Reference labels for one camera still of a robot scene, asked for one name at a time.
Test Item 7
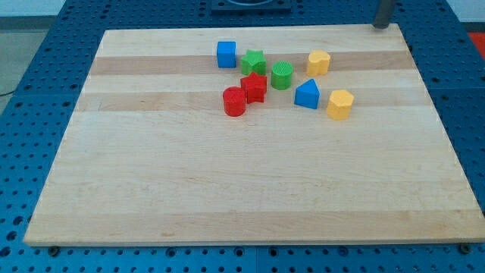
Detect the yellow heart block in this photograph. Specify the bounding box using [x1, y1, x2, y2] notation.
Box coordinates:
[306, 50, 331, 76]

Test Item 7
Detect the red cylinder block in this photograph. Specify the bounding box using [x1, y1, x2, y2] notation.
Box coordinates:
[223, 86, 246, 117]

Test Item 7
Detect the red star block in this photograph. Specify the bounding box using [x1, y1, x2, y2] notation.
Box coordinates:
[240, 72, 268, 104]

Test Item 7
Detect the green cylinder block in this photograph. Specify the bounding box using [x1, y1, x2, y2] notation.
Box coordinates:
[271, 61, 293, 90]

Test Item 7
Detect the green star block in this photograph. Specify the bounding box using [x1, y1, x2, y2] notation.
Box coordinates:
[240, 49, 267, 76]

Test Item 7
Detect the blue triangle block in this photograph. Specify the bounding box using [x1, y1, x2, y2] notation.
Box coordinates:
[294, 79, 320, 109]

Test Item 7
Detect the blue cube block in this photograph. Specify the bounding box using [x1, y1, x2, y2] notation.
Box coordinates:
[216, 41, 236, 68]

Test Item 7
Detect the wooden board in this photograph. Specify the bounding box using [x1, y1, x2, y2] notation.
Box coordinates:
[24, 24, 484, 246]

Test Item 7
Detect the yellow hexagon block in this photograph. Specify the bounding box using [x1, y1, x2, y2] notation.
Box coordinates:
[326, 89, 355, 121]

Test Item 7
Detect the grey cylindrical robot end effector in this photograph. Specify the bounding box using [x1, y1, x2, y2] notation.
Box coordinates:
[372, 0, 396, 30]

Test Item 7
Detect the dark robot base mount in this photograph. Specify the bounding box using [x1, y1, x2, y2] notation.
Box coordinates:
[209, 0, 292, 14]

